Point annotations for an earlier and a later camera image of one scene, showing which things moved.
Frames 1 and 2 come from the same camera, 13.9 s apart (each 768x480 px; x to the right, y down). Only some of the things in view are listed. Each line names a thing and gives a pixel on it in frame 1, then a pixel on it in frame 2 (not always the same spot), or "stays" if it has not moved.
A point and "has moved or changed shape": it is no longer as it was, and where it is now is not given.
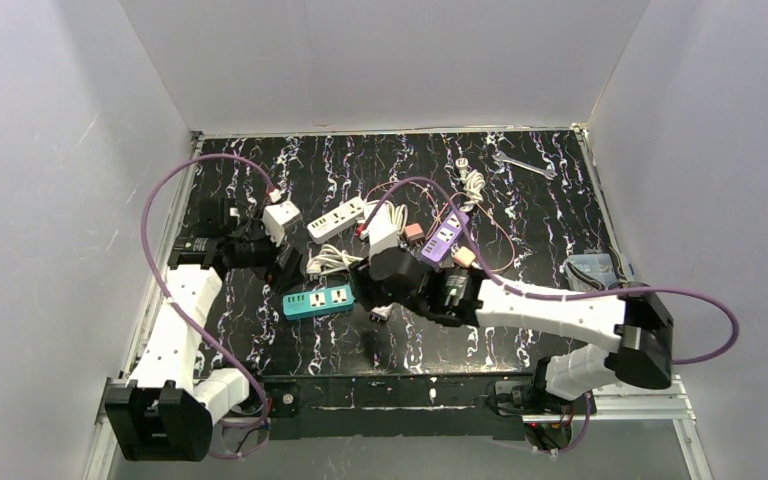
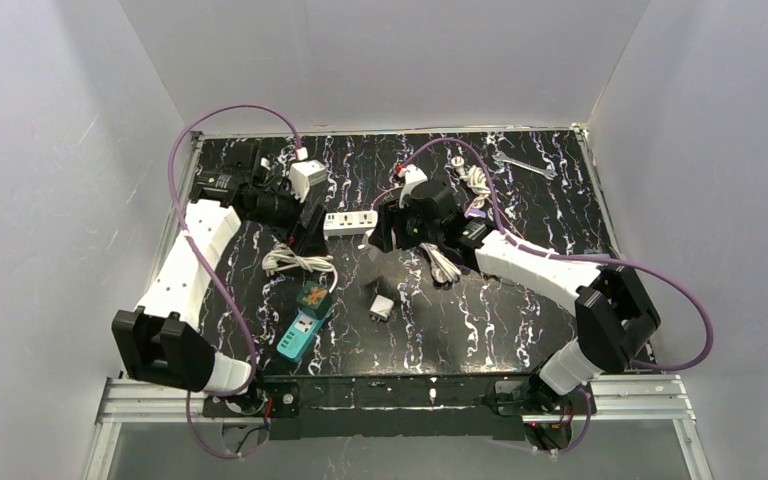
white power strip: x=330 y=222 has moved or changed shape
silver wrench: x=500 y=156 stays
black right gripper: x=365 y=289 -> x=387 y=221
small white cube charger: x=381 y=313 stays
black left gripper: x=285 y=263 -> x=311 y=216
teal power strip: x=324 y=301 -> x=303 y=331
